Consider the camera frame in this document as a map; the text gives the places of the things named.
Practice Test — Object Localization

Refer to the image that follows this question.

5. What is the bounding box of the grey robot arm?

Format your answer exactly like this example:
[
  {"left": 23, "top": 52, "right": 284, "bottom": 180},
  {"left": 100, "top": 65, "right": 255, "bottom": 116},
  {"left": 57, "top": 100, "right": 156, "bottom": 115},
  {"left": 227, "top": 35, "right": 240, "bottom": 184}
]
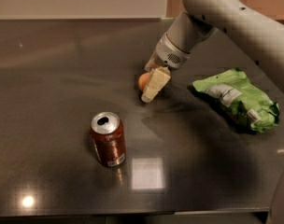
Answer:
[{"left": 141, "top": 0, "right": 284, "bottom": 103}]

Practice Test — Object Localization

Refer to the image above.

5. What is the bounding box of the orange fruit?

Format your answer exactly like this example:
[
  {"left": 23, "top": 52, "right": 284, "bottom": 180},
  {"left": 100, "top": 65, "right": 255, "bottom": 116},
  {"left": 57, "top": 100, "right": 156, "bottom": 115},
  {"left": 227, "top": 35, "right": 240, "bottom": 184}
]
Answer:
[{"left": 138, "top": 72, "right": 149, "bottom": 91}]

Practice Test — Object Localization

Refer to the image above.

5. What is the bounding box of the green chip bag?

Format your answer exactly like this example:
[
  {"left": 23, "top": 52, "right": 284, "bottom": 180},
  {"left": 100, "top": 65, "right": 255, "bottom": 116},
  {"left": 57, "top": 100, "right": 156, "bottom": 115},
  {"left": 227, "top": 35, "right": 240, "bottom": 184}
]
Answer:
[{"left": 190, "top": 68, "right": 280, "bottom": 133}]

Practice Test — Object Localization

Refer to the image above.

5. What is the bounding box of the red coke can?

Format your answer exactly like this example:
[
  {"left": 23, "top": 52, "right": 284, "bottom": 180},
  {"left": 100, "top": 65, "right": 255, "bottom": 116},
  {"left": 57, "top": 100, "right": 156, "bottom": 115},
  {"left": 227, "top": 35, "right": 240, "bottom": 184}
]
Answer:
[{"left": 90, "top": 112, "right": 126, "bottom": 167}]

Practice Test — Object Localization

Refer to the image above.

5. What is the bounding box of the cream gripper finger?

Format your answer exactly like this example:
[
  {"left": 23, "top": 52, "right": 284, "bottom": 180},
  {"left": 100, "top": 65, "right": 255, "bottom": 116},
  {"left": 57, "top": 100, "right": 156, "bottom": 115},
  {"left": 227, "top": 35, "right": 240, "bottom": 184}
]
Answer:
[
  {"left": 144, "top": 53, "right": 162, "bottom": 72},
  {"left": 141, "top": 66, "right": 171, "bottom": 103}
]

